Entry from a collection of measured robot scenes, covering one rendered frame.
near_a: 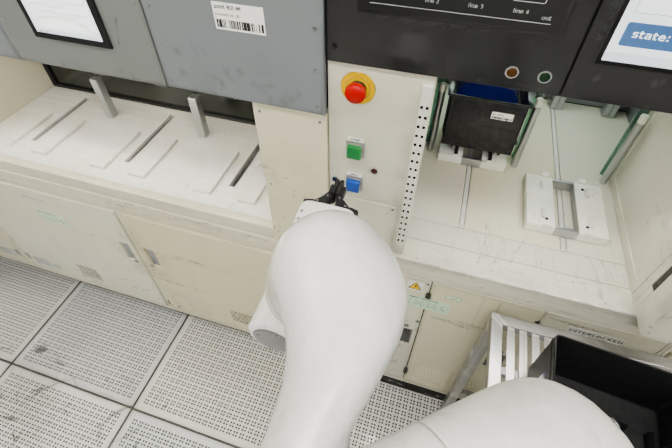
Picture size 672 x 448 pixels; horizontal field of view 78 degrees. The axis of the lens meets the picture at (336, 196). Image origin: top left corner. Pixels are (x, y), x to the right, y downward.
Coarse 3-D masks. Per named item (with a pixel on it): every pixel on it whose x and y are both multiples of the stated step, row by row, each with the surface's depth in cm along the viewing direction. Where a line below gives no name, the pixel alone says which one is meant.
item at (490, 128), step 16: (464, 96) 118; (528, 96) 118; (448, 112) 124; (464, 112) 122; (480, 112) 121; (496, 112) 119; (512, 112) 118; (448, 128) 127; (464, 128) 126; (480, 128) 124; (496, 128) 123; (512, 128) 121; (464, 144) 130; (480, 144) 128; (496, 144) 126; (512, 144) 125
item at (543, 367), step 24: (552, 360) 86; (576, 360) 92; (600, 360) 89; (624, 360) 86; (576, 384) 98; (600, 384) 95; (624, 384) 92; (648, 384) 88; (600, 408) 94; (624, 408) 94; (648, 408) 94; (624, 432) 91; (648, 432) 89
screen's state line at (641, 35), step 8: (632, 24) 58; (640, 24) 57; (648, 24) 57; (624, 32) 59; (632, 32) 58; (640, 32) 58; (648, 32) 58; (656, 32) 58; (664, 32) 57; (624, 40) 59; (632, 40) 59; (640, 40) 59; (648, 40) 58; (656, 40) 58; (664, 40) 58; (648, 48) 59; (656, 48) 59; (664, 48) 59
